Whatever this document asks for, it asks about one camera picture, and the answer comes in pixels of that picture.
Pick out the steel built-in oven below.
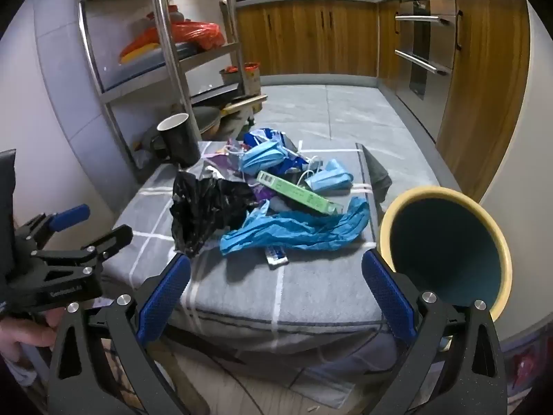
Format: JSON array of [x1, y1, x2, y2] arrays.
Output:
[[393, 0, 457, 119]]

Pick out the person's left hand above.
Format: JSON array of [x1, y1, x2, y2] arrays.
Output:
[[0, 308, 65, 383]]

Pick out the tall wooden cabinet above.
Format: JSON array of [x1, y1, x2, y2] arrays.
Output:
[[436, 0, 530, 202]]

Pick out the red plastic bag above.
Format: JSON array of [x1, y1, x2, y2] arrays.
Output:
[[119, 21, 226, 63]]

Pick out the wooden kitchen cabinets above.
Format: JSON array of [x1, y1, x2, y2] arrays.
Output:
[[235, 0, 402, 79]]

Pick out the small toothpaste tube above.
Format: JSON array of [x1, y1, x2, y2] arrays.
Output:
[[264, 244, 289, 268]]

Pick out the blue face mask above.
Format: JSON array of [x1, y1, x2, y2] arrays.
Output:
[[302, 158, 354, 192], [240, 140, 288, 178]]

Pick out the black plastic bag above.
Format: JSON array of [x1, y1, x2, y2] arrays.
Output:
[[169, 171, 260, 257]]

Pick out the black induction cooker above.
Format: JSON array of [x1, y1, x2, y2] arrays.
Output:
[[190, 82, 243, 105]]

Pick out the grey checked blanket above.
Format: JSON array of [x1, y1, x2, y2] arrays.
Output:
[[101, 138, 411, 355]]

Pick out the green cardboard box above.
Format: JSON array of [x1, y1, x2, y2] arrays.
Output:
[[256, 170, 344, 216]]

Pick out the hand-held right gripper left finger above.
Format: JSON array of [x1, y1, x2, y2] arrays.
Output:
[[47, 253, 193, 415]]

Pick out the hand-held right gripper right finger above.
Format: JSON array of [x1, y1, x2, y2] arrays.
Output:
[[362, 250, 509, 415]]

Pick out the frying pan with wooden handle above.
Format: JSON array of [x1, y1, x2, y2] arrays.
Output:
[[190, 94, 269, 141]]

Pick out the teal bin with yellow rim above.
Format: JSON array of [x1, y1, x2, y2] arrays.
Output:
[[378, 186, 513, 318]]

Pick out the black mug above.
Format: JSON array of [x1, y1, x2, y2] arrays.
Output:
[[149, 113, 202, 168]]

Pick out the blue plastic bag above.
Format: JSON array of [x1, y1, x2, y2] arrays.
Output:
[[219, 196, 371, 257]]

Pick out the red lid can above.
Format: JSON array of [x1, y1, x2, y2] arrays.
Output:
[[243, 63, 262, 95]]

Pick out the clear silver plastic wrapper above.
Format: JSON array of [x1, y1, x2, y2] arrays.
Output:
[[203, 138, 260, 202]]

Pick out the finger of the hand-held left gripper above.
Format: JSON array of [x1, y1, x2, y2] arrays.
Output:
[[15, 204, 92, 248], [31, 224, 134, 276]]

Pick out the metal shelf rack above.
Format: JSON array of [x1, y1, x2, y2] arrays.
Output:
[[78, 0, 269, 184]]

